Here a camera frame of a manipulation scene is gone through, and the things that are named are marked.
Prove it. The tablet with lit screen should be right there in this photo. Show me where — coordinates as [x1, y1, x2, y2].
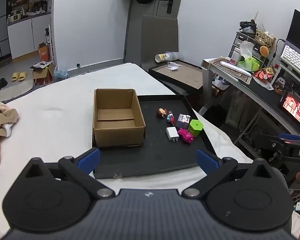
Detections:
[280, 92, 300, 124]

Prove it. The black door lock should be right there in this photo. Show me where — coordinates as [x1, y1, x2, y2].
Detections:
[160, 0, 176, 14]

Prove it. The white face mask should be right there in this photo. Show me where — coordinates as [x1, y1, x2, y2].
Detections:
[166, 62, 182, 72]

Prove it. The grey drawer organiser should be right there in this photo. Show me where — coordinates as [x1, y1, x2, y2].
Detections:
[229, 31, 257, 58]

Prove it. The yellow and white cup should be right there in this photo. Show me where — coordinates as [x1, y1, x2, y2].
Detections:
[154, 52, 179, 63]

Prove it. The brown desk figurine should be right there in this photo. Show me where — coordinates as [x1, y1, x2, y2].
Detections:
[274, 77, 288, 95]

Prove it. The black tray with brown base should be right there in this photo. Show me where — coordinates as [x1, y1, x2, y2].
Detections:
[149, 59, 204, 95]

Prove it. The red snack packet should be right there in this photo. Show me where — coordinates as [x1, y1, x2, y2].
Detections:
[253, 66, 277, 84]

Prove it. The grey desk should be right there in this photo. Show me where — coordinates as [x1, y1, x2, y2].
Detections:
[202, 57, 300, 137]

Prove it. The green plastic bag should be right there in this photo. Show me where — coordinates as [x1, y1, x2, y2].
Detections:
[237, 56, 261, 72]

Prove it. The white wrist rest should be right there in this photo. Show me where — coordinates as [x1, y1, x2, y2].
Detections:
[219, 60, 253, 77]

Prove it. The brown desk mat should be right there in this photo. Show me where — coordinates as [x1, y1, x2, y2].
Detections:
[209, 57, 253, 84]

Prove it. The pink toy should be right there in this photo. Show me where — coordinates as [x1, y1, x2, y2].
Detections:
[177, 128, 195, 144]

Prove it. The blue plastic bag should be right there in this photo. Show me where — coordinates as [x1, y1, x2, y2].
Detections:
[54, 66, 69, 82]

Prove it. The white plug charger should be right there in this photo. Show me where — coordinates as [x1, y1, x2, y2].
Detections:
[166, 127, 180, 142]

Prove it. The white keyboard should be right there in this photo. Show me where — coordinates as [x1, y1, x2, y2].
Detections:
[280, 44, 300, 79]

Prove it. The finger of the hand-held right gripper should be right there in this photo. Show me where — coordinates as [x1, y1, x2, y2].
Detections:
[259, 132, 300, 153]

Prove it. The open cardboard floor box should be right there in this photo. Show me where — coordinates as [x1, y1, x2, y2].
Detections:
[30, 60, 54, 85]

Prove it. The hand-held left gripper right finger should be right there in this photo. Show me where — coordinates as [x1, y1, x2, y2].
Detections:
[182, 149, 275, 200]

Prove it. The grey floor mat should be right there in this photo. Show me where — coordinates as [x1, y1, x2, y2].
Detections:
[0, 79, 33, 103]

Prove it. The green cube toy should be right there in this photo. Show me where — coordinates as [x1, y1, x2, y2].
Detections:
[187, 119, 204, 137]

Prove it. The brown cardboard box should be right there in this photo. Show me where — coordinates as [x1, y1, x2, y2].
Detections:
[92, 88, 146, 148]

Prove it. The black camera gear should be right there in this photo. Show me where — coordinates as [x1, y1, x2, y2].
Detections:
[239, 19, 258, 33]

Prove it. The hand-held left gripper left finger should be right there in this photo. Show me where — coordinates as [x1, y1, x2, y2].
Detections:
[24, 148, 116, 200]

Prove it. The wicker basket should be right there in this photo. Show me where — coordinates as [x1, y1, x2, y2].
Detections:
[255, 29, 276, 50]

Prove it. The orange box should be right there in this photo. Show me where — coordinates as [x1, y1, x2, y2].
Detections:
[38, 42, 51, 62]

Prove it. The purple rabbit block toy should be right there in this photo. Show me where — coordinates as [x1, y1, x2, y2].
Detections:
[175, 113, 192, 129]

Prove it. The grey chair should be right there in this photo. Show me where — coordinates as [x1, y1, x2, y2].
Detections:
[140, 14, 179, 72]

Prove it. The beige cloth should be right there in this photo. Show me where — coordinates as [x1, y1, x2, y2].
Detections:
[0, 102, 20, 220]

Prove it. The dark grey door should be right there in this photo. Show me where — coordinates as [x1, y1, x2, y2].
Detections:
[124, 0, 186, 65]

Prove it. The white cabinet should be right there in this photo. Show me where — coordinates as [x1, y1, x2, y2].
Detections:
[7, 14, 52, 60]

